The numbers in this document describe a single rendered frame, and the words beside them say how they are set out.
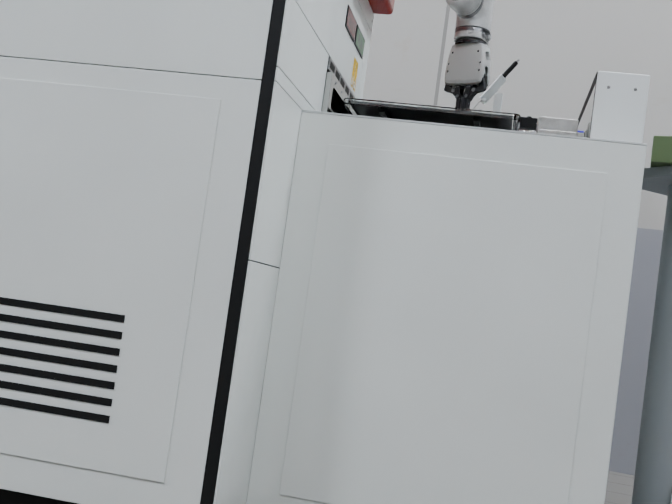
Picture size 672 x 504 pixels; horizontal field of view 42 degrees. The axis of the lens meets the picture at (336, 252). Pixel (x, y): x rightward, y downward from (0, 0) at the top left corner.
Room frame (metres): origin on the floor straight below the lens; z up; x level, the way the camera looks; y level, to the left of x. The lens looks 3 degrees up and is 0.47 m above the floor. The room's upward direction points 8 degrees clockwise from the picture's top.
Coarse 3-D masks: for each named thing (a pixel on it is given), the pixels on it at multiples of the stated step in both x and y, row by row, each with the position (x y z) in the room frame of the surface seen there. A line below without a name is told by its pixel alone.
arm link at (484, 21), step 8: (488, 0) 2.04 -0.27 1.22; (480, 8) 2.02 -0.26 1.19; (488, 8) 2.04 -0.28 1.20; (456, 16) 2.07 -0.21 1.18; (464, 16) 2.04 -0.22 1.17; (472, 16) 2.03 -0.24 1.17; (480, 16) 2.04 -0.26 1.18; (488, 16) 2.05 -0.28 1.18; (456, 24) 2.07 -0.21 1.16; (464, 24) 2.04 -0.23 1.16; (472, 24) 2.04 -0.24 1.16; (480, 24) 2.04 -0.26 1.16; (488, 24) 2.05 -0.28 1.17
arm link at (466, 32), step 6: (456, 30) 2.06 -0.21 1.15; (462, 30) 2.05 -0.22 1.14; (468, 30) 2.04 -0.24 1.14; (474, 30) 2.04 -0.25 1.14; (480, 30) 2.04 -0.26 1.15; (486, 30) 2.05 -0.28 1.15; (456, 36) 2.06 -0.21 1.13; (462, 36) 2.05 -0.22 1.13; (468, 36) 2.04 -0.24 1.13; (474, 36) 2.04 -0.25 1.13; (480, 36) 2.04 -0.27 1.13; (486, 36) 2.05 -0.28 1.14; (486, 42) 2.07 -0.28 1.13
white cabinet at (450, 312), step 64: (320, 128) 1.64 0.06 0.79; (384, 128) 1.62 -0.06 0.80; (448, 128) 1.60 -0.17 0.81; (320, 192) 1.64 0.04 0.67; (384, 192) 1.61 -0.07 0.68; (448, 192) 1.59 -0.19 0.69; (512, 192) 1.57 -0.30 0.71; (576, 192) 1.55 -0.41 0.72; (640, 192) 1.54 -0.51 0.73; (320, 256) 1.63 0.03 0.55; (384, 256) 1.61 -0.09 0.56; (448, 256) 1.59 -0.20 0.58; (512, 256) 1.57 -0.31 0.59; (576, 256) 1.55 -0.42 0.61; (320, 320) 1.63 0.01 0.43; (384, 320) 1.61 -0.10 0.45; (448, 320) 1.59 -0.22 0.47; (512, 320) 1.57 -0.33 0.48; (576, 320) 1.55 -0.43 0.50; (320, 384) 1.63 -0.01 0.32; (384, 384) 1.61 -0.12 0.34; (448, 384) 1.58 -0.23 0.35; (512, 384) 1.56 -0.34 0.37; (576, 384) 1.54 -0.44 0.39; (256, 448) 1.65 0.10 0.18; (320, 448) 1.62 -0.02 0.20; (384, 448) 1.60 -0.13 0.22; (448, 448) 1.58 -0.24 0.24; (512, 448) 1.56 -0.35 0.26; (576, 448) 1.54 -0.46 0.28
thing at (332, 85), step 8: (328, 72) 1.81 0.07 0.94; (328, 80) 1.81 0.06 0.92; (336, 80) 1.86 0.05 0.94; (328, 88) 1.81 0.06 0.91; (336, 88) 1.87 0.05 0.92; (328, 96) 1.81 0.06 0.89; (336, 96) 1.92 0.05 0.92; (344, 96) 1.96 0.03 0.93; (328, 104) 1.81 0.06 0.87; (344, 104) 1.99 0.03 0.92; (352, 112) 2.08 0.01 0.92
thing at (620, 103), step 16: (608, 80) 1.61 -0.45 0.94; (624, 80) 1.60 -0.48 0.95; (640, 80) 1.60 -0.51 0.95; (608, 96) 1.61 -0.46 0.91; (624, 96) 1.60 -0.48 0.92; (640, 96) 1.60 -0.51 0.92; (608, 112) 1.61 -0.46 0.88; (624, 112) 1.60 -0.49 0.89; (640, 112) 1.60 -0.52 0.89; (592, 128) 1.61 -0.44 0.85; (608, 128) 1.61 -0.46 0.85; (624, 128) 1.60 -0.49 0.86; (640, 128) 1.59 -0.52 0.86
